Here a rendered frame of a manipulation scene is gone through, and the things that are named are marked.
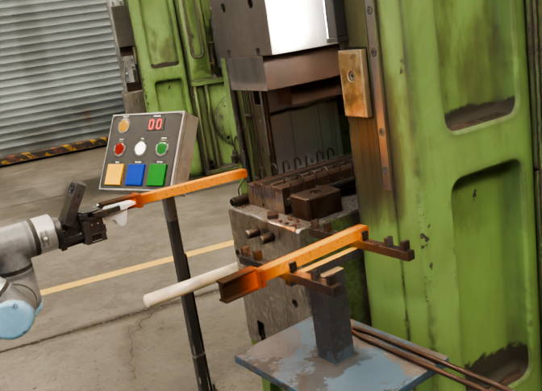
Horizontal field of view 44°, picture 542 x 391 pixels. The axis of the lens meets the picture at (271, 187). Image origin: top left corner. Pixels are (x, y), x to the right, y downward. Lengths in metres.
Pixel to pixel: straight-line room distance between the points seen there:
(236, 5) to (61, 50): 7.83
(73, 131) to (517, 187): 8.24
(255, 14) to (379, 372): 0.96
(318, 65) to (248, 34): 0.22
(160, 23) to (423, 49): 5.20
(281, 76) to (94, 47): 7.93
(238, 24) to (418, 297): 0.89
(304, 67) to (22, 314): 0.98
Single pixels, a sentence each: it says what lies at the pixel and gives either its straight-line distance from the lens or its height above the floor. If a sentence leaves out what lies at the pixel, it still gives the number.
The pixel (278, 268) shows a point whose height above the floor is 0.97.
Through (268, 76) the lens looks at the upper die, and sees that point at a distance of 1.83.
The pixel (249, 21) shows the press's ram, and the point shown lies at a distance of 1.85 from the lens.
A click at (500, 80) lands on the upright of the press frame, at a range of 1.91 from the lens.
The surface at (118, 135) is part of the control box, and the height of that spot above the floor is 1.13.
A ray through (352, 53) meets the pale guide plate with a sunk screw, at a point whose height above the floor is 1.35.
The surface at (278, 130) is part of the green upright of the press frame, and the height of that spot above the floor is 1.11.
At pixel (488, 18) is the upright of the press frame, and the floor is 1.38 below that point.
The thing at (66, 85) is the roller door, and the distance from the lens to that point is 9.66.
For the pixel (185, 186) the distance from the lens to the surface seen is 1.80.
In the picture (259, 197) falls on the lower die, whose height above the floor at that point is 0.94.
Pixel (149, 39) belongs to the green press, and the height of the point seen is 1.40.
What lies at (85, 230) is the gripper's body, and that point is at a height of 1.03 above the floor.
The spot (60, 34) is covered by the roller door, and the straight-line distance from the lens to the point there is 9.65.
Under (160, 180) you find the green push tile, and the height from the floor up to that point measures 0.99.
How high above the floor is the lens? 1.47
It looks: 14 degrees down
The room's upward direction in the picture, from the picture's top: 8 degrees counter-clockwise
